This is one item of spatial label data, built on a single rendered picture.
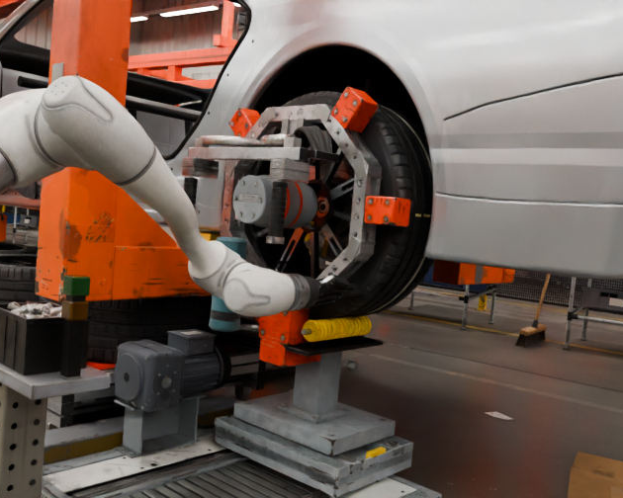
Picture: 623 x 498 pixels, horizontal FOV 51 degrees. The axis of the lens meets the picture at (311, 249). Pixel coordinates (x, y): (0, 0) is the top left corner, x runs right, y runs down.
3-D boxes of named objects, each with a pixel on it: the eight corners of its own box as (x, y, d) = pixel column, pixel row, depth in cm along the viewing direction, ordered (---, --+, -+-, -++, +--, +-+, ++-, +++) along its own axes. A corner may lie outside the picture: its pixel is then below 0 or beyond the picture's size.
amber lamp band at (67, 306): (88, 320, 133) (89, 300, 133) (69, 322, 130) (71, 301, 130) (78, 317, 136) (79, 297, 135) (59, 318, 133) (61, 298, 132)
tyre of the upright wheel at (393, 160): (378, 359, 199) (491, 170, 176) (327, 369, 182) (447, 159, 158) (255, 240, 236) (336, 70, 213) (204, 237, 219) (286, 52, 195)
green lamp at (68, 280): (90, 296, 133) (91, 277, 133) (71, 296, 130) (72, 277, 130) (80, 293, 135) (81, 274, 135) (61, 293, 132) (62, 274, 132)
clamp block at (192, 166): (219, 179, 182) (220, 159, 182) (192, 175, 175) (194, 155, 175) (207, 178, 185) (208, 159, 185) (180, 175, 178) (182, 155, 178)
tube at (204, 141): (289, 157, 183) (292, 119, 182) (236, 147, 168) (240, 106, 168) (245, 156, 194) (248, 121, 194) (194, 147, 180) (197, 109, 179)
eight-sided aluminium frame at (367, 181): (369, 314, 170) (389, 105, 168) (353, 316, 166) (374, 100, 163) (230, 286, 206) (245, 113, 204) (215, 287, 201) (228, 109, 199)
